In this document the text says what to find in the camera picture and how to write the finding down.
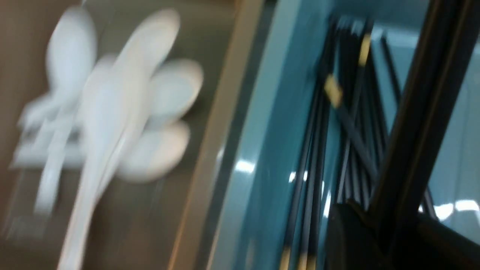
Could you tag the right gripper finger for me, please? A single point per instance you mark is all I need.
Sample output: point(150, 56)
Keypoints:
point(392, 234)

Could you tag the black chopsticks bundle in bin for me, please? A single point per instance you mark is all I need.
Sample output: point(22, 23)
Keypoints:
point(345, 82)

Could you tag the blue-grey plastic bin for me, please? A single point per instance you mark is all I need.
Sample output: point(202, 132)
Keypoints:
point(256, 196)

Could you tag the grey-brown plastic bin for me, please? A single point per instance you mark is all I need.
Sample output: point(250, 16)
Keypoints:
point(149, 226)

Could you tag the white spoon in bin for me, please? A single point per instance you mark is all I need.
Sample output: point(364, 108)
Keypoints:
point(156, 153)
point(174, 89)
point(151, 41)
point(112, 116)
point(71, 55)

